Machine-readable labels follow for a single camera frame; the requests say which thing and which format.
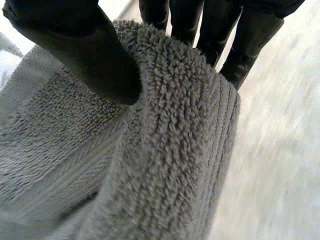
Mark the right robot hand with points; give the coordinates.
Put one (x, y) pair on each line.
(82, 50)

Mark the grey towel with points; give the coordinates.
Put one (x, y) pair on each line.
(162, 140)

